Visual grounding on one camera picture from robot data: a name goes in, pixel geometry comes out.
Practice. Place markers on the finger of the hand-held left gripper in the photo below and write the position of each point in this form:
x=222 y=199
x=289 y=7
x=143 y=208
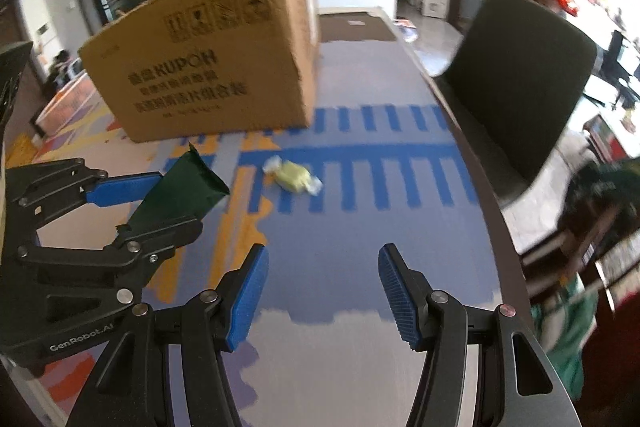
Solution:
x=160 y=237
x=125 y=189

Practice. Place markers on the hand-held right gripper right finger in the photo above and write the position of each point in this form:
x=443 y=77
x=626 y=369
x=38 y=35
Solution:
x=395 y=294

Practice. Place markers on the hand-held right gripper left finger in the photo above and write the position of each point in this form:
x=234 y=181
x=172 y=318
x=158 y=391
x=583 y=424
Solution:
x=247 y=299

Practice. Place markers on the dark green snack packet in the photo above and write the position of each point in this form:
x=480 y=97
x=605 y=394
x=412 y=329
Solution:
x=185 y=187

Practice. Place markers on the yellow candy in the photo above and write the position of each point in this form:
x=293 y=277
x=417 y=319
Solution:
x=292 y=174

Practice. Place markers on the brown cardboard box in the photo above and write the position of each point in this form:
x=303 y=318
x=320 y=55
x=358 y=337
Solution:
x=210 y=57

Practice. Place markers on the green patterned cloth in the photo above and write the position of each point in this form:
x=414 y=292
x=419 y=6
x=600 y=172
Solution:
x=562 y=337

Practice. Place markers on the dark green upholstered chair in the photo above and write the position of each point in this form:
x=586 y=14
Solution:
x=520 y=82

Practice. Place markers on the blue white bag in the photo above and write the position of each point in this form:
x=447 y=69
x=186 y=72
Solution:
x=406 y=31

